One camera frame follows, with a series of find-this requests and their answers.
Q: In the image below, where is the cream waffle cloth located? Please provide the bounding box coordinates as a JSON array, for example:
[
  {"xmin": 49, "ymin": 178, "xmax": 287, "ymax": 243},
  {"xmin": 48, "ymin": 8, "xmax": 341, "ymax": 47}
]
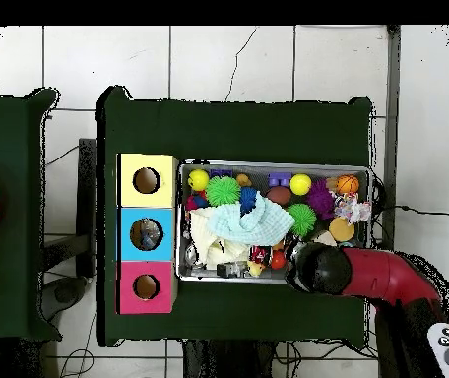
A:
[{"xmin": 189, "ymin": 207, "xmax": 249, "ymax": 271}]

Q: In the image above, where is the green spiky rubber ball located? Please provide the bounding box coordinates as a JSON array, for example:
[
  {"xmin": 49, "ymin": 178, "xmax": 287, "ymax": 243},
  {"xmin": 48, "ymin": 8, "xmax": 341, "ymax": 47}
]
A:
[
  {"xmin": 286, "ymin": 203, "xmax": 317, "ymax": 238},
  {"xmin": 205, "ymin": 174, "xmax": 242, "ymax": 207}
]

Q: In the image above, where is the yellow tennis ball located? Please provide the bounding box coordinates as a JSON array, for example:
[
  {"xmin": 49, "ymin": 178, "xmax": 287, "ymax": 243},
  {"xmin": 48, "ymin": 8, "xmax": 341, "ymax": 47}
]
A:
[{"xmin": 289, "ymin": 173, "xmax": 313, "ymax": 197}]

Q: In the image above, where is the yellow smiley foam ball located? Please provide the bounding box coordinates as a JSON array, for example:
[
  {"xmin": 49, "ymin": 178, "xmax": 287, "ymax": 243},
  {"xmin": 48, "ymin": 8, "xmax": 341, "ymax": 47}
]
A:
[{"xmin": 186, "ymin": 169, "xmax": 211, "ymax": 193}]

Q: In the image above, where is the black power cable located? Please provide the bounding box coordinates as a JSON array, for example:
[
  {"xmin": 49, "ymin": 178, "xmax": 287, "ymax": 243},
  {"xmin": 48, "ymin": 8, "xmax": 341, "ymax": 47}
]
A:
[{"xmin": 373, "ymin": 203, "xmax": 449, "ymax": 217}]

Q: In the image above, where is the peach foam ball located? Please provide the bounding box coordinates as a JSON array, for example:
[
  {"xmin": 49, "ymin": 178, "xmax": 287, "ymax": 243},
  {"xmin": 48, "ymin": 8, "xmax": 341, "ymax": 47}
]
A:
[{"xmin": 328, "ymin": 217, "xmax": 355, "ymax": 243}]

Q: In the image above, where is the wooden box with three holes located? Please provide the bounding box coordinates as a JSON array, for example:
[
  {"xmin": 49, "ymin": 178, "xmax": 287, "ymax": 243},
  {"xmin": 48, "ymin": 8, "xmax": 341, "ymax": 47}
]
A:
[{"xmin": 115, "ymin": 152, "xmax": 179, "ymax": 316}]

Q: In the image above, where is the purple spiky rubber ball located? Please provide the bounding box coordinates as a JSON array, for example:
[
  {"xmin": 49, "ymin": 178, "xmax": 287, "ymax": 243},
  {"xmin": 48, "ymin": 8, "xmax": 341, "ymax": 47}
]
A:
[{"xmin": 305, "ymin": 179, "xmax": 336, "ymax": 221}]

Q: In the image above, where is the brown toy football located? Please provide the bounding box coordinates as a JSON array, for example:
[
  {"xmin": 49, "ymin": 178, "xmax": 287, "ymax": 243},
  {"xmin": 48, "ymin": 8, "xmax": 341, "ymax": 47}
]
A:
[{"xmin": 265, "ymin": 185, "xmax": 292, "ymax": 207}]

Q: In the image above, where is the orange toy basketball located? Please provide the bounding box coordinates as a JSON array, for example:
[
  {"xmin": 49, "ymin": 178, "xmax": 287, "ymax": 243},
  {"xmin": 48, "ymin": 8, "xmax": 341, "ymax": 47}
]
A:
[{"xmin": 335, "ymin": 173, "xmax": 361, "ymax": 195}]

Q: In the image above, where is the grey metal rail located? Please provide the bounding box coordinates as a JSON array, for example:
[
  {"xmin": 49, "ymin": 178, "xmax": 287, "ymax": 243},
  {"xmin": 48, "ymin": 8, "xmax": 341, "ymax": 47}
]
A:
[{"xmin": 377, "ymin": 25, "xmax": 402, "ymax": 378}]

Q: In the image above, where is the mint green waffle cloth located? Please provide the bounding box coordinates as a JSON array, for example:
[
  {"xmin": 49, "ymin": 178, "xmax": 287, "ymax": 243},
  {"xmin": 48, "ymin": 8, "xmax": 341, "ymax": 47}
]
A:
[{"xmin": 207, "ymin": 192, "xmax": 295, "ymax": 247}]

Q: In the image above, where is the silver wire mesh bin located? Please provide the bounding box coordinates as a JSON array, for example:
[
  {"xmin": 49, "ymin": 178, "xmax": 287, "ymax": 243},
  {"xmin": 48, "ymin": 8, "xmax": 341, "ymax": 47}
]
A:
[{"xmin": 175, "ymin": 158, "xmax": 372, "ymax": 286}]

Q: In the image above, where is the dark green table cloth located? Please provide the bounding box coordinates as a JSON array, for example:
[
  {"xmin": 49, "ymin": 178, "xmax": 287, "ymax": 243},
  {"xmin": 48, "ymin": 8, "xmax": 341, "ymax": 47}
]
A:
[
  {"xmin": 0, "ymin": 87, "xmax": 62, "ymax": 342},
  {"xmin": 96, "ymin": 85, "xmax": 373, "ymax": 347}
]

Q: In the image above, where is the black upright panel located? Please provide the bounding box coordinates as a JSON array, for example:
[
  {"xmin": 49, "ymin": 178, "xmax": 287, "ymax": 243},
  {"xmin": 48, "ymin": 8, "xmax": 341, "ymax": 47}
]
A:
[{"xmin": 75, "ymin": 137, "xmax": 98, "ymax": 279}]

